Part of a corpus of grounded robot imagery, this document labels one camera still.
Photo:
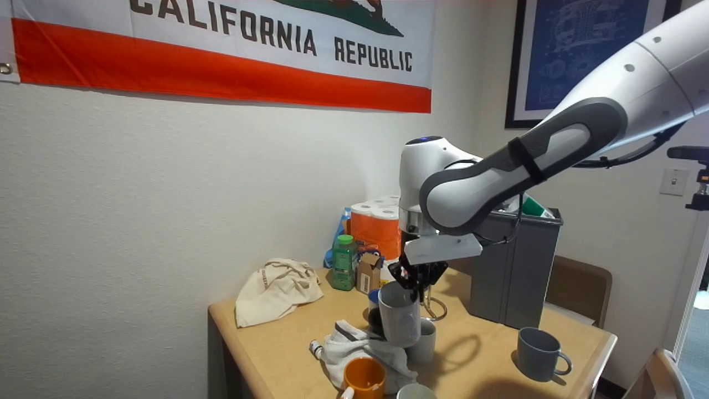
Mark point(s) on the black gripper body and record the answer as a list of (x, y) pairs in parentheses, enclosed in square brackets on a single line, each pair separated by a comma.
[(419, 271)]

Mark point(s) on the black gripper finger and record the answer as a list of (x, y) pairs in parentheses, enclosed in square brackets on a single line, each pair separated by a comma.
[(399, 279), (429, 288)]

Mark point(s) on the all white mug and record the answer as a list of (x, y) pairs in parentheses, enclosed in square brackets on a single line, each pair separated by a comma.
[(399, 317)]

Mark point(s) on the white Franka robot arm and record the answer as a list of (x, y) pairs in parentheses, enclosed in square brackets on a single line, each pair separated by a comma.
[(590, 97)]

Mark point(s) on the white mug blue interior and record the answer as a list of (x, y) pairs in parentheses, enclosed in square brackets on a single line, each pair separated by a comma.
[(374, 296)]

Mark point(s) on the black mug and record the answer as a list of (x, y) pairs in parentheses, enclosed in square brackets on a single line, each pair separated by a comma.
[(372, 320)]

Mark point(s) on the orange mug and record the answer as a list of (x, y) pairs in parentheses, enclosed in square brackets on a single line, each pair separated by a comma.
[(364, 377)]

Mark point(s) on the grey mug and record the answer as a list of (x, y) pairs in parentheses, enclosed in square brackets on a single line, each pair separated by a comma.
[(537, 356)]

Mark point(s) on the small brown box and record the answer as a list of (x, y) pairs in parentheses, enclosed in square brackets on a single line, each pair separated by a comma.
[(365, 274)]

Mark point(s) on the paper towel pack orange wrap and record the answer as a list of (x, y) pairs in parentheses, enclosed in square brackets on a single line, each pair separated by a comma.
[(376, 224)]

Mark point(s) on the green plastic bottle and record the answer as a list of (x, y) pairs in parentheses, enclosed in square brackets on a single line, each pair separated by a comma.
[(342, 263)]

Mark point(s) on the blue plastic item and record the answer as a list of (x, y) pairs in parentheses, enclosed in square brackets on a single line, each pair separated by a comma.
[(334, 235)]

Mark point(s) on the grey plastic bin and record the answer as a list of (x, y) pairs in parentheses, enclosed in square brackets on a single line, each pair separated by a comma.
[(517, 274)]

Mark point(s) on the white crumpled cloth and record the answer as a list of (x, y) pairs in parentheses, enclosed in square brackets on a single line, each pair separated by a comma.
[(346, 356)]

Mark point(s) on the cream tote bag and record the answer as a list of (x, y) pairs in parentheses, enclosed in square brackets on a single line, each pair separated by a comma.
[(277, 290)]

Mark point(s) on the brown chair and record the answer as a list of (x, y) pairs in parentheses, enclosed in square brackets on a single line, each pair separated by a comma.
[(579, 288)]

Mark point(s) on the framed blue poster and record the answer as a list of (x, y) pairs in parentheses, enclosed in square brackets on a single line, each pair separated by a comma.
[(567, 51)]

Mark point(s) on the California Republic flag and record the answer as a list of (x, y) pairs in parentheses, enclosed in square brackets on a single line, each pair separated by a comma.
[(185, 68)]

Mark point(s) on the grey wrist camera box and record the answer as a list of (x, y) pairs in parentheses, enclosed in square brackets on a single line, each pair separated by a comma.
[(444, 248)]

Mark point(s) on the white light switch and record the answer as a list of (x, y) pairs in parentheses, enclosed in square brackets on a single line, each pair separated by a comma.
[(673, 183)]

